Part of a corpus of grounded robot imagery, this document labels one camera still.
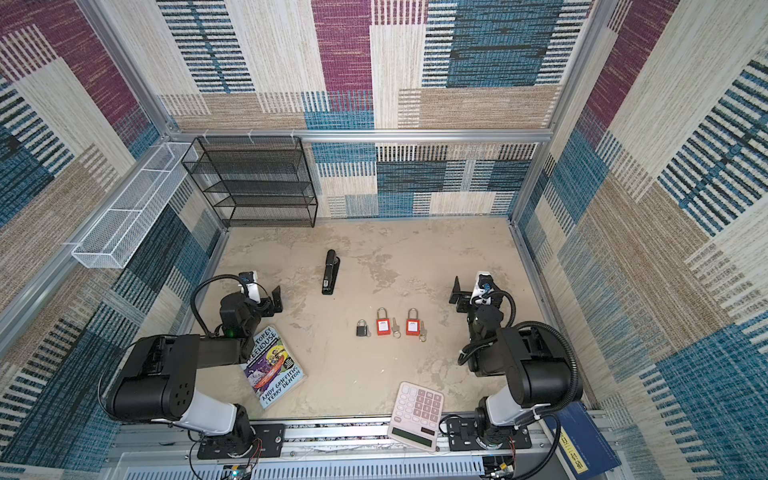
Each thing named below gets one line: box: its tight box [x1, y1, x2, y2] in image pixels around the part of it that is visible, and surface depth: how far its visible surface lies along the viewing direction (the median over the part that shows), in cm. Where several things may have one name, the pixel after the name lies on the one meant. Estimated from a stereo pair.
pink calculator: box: [387, 381, 445, 452], surface depth 77 cm
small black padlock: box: [356, 318, 368, 337], surface depth 94 cm
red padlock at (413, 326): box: [406, 308, 421, 336], surface depth 93 cm
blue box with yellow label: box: [544, 402, 622, 480], surface depth 73 cm
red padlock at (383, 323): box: [376, 307, 391, 336], surface depth 93 cm
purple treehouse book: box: [242, 326, 307, 410], surface depth 84 cm
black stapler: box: [321, 249, 341, 295], surface depth 104 cm
